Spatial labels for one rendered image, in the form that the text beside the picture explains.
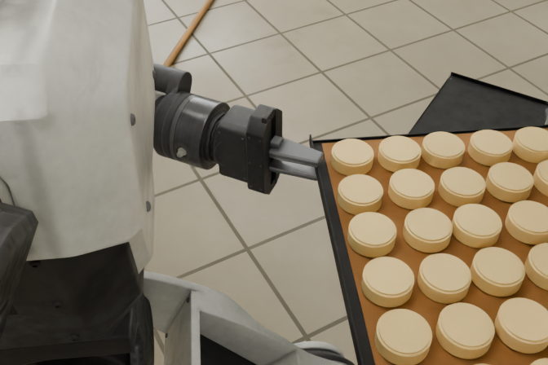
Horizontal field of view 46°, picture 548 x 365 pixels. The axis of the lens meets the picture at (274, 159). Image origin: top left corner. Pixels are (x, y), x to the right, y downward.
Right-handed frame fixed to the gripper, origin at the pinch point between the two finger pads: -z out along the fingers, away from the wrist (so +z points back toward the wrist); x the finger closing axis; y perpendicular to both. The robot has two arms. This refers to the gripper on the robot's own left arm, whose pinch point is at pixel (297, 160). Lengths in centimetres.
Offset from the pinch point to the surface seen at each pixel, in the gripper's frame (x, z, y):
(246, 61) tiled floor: -77, 69, 122
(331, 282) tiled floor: -78, 7, 42
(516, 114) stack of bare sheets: -76, -24, 128
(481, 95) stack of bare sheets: -76, -12, 134
